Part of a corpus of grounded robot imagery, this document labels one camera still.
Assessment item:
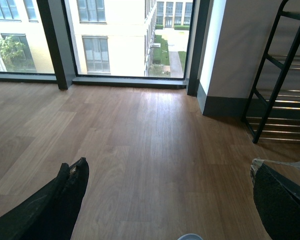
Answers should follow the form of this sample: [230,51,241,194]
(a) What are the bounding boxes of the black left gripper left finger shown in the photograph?
[0,157,89,240]

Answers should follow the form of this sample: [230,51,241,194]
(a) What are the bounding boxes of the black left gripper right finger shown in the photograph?
[250,158,300,240]

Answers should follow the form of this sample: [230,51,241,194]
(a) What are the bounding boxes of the light blue slide sandal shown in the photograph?
[177,233,203,240]

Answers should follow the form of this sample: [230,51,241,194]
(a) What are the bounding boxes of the black metal shoe rack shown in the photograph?
[241,0,300,144]

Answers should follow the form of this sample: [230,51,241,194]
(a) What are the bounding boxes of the dark window frame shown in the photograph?
[0,0,210,95]

